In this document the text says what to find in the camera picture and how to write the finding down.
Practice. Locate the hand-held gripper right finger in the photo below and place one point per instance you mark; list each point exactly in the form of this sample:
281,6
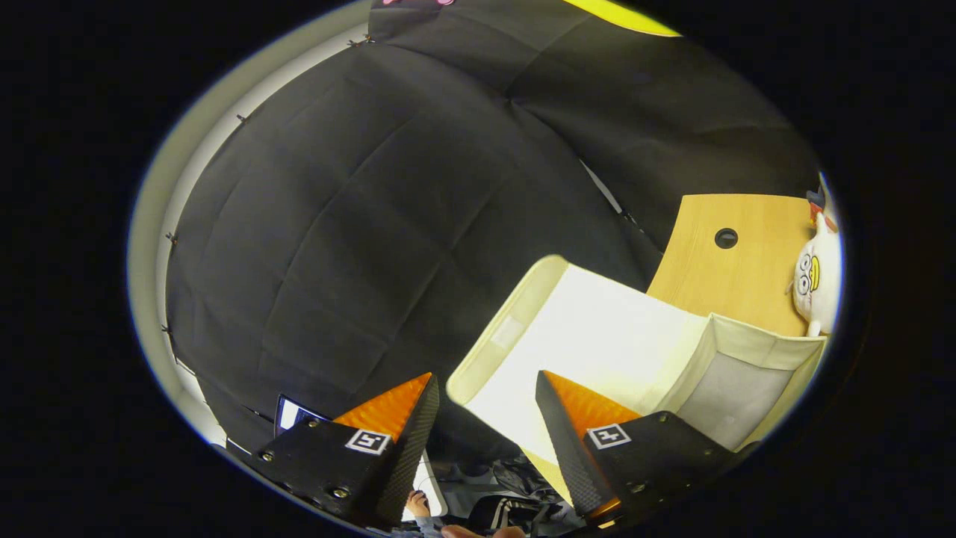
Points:
567,456

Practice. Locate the white side desk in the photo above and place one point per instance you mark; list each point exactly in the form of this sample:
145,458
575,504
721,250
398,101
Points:
433,482

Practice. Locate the white plush toy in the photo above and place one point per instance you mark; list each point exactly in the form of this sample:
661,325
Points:
818,280

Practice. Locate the beige fabric storage box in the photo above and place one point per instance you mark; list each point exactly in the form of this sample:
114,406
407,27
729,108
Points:
597,336

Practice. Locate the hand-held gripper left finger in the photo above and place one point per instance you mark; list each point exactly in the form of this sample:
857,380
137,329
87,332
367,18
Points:
411,456

